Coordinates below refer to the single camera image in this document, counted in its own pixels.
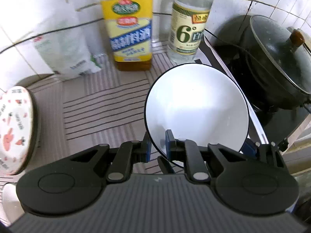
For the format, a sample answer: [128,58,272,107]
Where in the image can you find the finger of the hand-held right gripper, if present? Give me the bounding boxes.
[242,138,288,169]

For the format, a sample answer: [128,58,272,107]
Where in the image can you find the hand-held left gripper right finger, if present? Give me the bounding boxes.
[165,129,246,183]

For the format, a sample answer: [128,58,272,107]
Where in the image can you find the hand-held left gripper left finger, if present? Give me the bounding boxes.
[70,131,152,184]

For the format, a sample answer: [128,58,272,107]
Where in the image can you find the white bowl with black rim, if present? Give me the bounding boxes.
[144,63,250,168]

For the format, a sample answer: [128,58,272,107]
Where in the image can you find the white plate with pink rabbit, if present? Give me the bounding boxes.
[0,86,37,176]

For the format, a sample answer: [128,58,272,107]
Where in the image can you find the black gas stove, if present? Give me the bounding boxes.
[226,53,311,141]

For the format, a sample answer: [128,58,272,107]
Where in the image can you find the striped printed table mat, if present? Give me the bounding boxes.
[0,36,271,192]

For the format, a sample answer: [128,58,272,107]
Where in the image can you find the black wok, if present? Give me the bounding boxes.
[214,15,311,111]

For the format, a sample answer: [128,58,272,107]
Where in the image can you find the glass wok lid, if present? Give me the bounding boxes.
[248,15,311,96]

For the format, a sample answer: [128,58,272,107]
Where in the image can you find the yellow cooking oil bottle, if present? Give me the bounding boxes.
[101,0,154,72]

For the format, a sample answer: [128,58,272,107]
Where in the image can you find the clear vinegar bottle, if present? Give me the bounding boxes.
[168,0,215,65]

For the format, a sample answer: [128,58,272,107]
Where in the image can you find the white seasoning bag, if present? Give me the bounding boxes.
[31,0,103,81]

